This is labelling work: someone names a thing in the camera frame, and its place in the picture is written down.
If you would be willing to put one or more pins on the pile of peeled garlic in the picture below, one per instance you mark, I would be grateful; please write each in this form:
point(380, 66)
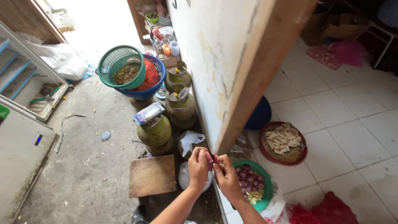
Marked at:
point(255, 196)

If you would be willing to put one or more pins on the red round tray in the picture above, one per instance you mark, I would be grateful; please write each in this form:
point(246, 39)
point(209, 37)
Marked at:
point(264, 152)

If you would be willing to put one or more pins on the small dark knife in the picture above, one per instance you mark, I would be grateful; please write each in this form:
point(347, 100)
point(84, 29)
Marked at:
point(209, 151)

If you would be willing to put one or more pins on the heap of red net bags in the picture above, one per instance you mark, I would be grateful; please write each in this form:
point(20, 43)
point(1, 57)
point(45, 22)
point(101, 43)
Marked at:
point(329, 211)

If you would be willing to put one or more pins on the person's right hand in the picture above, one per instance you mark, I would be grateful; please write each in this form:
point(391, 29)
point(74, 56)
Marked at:
point(228, 182)

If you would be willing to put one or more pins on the white metal frame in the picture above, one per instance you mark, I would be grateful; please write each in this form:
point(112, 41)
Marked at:
point(384, 43)

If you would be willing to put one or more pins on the crumpled white plastic bag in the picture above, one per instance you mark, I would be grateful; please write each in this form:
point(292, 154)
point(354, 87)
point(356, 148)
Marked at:
point(191, 140)

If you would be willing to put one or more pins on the red net bag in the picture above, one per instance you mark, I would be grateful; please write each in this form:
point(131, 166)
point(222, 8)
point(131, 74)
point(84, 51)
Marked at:
point(150, 76)

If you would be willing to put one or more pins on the white bag with red print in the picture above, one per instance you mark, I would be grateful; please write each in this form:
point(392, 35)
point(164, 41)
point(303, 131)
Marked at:
point(275, 211)

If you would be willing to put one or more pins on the purple shallot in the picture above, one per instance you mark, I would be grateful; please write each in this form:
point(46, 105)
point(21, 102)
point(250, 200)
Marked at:
point(212, 161)

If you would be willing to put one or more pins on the flat packet with blue edge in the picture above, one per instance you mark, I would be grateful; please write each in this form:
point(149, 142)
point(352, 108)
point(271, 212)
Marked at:
point(148, 113)

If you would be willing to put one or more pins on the pink patterned cloth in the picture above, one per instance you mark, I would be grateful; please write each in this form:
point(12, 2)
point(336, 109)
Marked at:
point(323, 57)

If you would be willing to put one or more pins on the clear plastic bag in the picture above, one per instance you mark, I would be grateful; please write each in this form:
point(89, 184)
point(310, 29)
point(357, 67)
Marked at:
point(241, 144)

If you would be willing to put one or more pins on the person's left hand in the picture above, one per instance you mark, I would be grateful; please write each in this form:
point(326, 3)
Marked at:
point(197, 171)

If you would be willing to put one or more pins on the green gas cylinder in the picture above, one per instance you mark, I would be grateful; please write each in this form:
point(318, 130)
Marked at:
point(180, 109)
point(140, 102)
point(182, 151)
point(178, 76)
point(155, 133)

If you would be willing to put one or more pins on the round grey lid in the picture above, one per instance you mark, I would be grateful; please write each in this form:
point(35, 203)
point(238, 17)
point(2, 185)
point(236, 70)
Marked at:
point(105, 135)

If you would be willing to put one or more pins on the pink net bag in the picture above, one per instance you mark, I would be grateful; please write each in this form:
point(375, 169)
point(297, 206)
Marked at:
point(349, 53)

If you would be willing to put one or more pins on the pile of tan tempeh pieces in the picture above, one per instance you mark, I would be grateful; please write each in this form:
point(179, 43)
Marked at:
point(283, 140)

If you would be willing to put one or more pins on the green plastic bowl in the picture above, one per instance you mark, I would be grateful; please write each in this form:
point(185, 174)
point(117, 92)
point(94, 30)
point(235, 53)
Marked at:
point(266, 186)

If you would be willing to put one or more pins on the cardboard boxes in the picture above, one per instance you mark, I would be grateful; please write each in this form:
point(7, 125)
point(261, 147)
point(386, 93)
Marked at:
point(339, 29)

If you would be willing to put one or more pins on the large white sack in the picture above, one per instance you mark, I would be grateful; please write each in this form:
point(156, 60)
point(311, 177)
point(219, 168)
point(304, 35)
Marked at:
point(62, 59)

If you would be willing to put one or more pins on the white refrigerator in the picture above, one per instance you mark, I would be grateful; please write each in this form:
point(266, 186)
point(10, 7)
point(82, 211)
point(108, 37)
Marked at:
point(21, 149)

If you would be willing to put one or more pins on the dark blue bucket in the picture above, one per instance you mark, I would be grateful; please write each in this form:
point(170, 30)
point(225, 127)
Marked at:
point(259, 113)

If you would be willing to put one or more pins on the person's left fingers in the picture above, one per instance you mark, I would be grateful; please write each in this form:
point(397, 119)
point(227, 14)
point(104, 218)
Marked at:
point(197, 153)

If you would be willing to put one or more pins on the wooden cutting board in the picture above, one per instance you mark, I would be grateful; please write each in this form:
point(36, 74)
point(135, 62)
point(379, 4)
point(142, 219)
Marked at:
point(152, 175)

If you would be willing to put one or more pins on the pile of purple shallots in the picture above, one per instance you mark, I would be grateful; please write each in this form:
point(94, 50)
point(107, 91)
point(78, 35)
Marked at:
point(250, 180)

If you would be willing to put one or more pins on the blue plastic basin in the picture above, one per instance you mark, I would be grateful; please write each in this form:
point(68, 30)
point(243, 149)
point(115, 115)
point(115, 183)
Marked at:
point(152, 90)

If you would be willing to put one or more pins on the wooden door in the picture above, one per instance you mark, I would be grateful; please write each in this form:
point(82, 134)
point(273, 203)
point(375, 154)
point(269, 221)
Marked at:
point(31, 18)

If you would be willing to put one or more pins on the black sandal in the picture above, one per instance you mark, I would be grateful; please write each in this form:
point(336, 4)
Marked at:
point(139, 215)

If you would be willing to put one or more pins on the cluttered stand with cups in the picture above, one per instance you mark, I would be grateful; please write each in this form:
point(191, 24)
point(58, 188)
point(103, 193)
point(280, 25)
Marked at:
point(164, 40)

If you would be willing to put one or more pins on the green plastic basket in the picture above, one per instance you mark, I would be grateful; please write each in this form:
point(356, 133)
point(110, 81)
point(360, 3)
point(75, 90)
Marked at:
point(115, 62)

